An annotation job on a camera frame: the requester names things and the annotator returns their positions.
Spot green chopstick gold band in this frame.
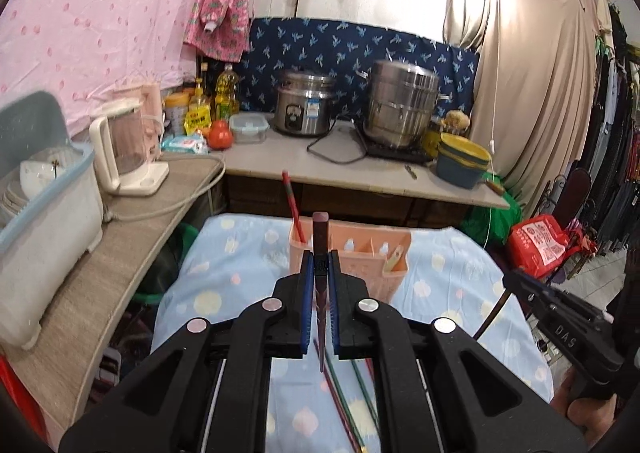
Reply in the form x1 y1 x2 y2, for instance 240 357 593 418
350 360 378 431

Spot brown chopstick gold band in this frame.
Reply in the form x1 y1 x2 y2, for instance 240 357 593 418
473 291 511 340

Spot white ceramic soup spoon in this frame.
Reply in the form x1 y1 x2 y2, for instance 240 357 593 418
384 245 404 271

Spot pink perforated utensil holder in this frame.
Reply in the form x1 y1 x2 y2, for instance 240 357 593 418
288 219 414 307

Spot bright red chopstick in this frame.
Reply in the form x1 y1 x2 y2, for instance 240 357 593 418
281 170 307 244

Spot dark maroon chopstick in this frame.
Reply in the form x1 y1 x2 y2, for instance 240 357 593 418
312 212 329 373

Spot dark brown-red chopstick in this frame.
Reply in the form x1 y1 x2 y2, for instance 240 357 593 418
314 340 366 452

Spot person right hand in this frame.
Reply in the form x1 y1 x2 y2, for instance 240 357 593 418
550 367 617 447

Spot blue patterned tablecloth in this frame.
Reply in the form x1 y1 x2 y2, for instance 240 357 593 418
152 215 554 452

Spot red plastic bag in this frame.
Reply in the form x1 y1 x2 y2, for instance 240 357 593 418
506 214 597 280

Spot dark metal chair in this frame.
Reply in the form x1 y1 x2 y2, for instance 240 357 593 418
534 167 591 229

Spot green plastic bag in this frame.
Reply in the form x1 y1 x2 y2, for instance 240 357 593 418
460 191 523 247

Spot blue yellow stacked basins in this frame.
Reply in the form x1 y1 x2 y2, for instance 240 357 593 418
435 134 491 190

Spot black induction cooktop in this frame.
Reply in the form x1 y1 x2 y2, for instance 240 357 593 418
355 124 433 165

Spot beige curtain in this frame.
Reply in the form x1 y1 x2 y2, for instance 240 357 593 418
442 0 596 214

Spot white dish drainer box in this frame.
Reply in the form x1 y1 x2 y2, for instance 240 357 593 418
1 91 103 350

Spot wet wipes pack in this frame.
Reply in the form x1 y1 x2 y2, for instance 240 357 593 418
160 134 209 155

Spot red tomato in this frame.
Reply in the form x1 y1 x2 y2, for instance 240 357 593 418
206 120 233 151

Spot yellow sponge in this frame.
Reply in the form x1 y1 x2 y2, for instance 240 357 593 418
442 110 471 135

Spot white pink electric kettle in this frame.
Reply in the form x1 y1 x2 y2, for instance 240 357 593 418
89 83 169 196

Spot clear food container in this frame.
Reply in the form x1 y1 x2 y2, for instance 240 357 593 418
229 112 270 144

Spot white tin can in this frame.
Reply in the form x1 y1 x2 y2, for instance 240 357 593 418
164 92 190 136

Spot stainless steel steamer pot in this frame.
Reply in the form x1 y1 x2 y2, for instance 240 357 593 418
363 60 448 149

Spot silver rice cooker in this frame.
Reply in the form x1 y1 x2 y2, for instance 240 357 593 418
274 70 335 137

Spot cooking oil bottle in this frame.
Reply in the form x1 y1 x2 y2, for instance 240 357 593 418
214 63 240 121

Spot navy patterned cloth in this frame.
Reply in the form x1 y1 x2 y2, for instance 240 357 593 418
234 18 478 117

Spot black power cord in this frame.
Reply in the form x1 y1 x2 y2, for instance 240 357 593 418
305 119 371 167

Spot pink dotted wall cloth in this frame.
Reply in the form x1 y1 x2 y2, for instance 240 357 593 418
1 0 195 134

